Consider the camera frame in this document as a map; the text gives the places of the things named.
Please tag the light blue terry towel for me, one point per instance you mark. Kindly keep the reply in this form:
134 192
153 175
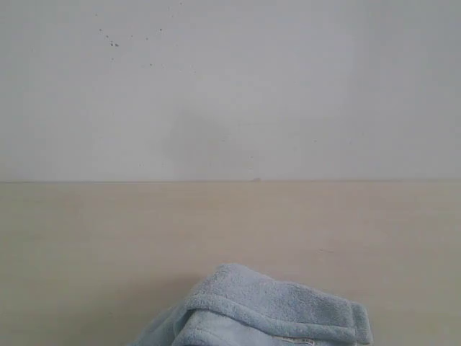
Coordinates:
239 306

